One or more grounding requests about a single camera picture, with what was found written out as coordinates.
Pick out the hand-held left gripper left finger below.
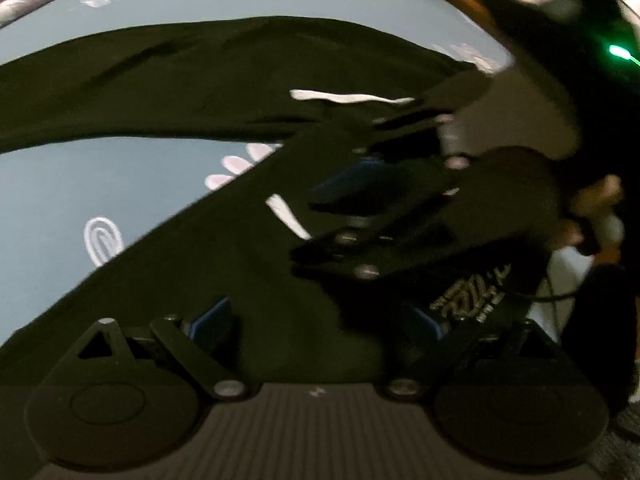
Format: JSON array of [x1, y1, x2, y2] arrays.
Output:
[[77, 296, 248, 402]]

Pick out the person's right hand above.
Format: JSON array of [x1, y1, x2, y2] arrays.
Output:
[[560, 174, 628, 256]]

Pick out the black drawstring shorts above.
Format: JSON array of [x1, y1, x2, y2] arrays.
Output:
[[0, 16, 506, 396]]

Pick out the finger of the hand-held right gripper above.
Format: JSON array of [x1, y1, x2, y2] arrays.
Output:
[[307, 107, 473, 208], [290, 210, 451, 283]]

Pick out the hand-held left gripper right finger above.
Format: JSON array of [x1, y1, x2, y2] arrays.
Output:
[[384, 305, 561, 403]]

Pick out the blue printed bed sheet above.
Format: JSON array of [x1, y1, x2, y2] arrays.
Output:
[[0, 0, 516, 346]]

